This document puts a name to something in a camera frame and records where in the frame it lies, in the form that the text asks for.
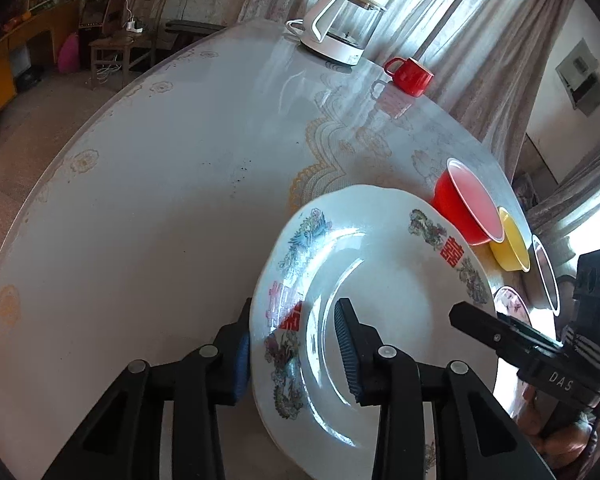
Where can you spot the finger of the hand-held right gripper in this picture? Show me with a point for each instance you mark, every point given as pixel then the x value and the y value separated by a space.
pixel 535 331
pixel 485 330

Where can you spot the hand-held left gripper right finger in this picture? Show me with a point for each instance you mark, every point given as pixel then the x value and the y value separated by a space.
pixel 345 355

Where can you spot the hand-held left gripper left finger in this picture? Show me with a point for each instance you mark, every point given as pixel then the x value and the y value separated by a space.
pixel 241 370

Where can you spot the pink rimmed floral plate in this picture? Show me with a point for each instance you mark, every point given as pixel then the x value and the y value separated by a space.
pixel 510 302

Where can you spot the stainless steel bowl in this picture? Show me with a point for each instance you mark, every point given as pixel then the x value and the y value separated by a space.
pixel 545 270

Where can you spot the yellow bowl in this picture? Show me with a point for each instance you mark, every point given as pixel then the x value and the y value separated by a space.
pixel 510 250

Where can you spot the large white dragon print plate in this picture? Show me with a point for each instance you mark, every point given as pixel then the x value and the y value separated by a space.
pixel 405 285

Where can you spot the red bowl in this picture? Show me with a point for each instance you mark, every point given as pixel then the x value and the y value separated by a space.
pixel 450 200

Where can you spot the person's right hand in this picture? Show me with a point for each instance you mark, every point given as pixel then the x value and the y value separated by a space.
pixel 565 447

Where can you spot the printed grey sack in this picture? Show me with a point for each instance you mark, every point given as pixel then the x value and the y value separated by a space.
pixel 525 192

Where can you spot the narrow beige window curtain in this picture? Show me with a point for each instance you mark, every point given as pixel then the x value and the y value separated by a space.
pixel 580 195

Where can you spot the red mug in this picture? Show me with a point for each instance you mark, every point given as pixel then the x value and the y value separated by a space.
pixel 412 77

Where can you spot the white electric glass kettle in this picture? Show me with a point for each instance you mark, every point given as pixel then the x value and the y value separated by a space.
pixel 330 35

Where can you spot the wide beige window curtain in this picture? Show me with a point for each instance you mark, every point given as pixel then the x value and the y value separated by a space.
pixel 430 10

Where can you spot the dark bench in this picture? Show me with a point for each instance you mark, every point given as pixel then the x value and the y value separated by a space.
pixel 195 26

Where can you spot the curved back wooden chair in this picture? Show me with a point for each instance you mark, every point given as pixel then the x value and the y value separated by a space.
pixel 110 47

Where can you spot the pink bag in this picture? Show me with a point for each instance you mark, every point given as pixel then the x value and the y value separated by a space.
pixel 68 55

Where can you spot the white power strip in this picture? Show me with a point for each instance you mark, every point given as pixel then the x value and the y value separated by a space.
pixel 134 25

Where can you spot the small dark cabinet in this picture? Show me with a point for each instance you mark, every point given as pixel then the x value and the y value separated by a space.
pixel 97 17

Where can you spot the grey wall electrical box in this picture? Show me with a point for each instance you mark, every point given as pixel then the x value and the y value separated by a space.
pixel 582 77

